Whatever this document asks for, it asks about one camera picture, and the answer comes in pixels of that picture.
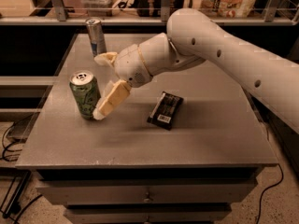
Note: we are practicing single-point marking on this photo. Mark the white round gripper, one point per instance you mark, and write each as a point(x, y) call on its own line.
point(130, 65)

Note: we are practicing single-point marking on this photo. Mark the green soda can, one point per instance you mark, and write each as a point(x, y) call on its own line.
point(84, 87)

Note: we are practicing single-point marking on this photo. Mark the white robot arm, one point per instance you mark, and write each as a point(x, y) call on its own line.
point(191, 38)

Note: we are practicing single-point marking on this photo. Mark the silver blue energy drink can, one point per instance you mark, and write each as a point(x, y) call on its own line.
point(96, 35)

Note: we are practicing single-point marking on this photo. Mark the black snack bar packet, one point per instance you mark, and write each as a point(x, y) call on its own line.
point(165, 110)

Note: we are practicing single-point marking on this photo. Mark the grey metal railing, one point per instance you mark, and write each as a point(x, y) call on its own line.
point(72, 12)

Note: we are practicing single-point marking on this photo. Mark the grey drawer cabinet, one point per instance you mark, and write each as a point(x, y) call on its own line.
point(215, 134)

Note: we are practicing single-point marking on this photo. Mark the upper grey drawer with knob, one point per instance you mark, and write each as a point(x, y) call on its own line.
point(146, 191)

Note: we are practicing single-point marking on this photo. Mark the lower grey drawer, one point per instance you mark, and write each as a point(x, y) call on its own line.
point(193, 213)

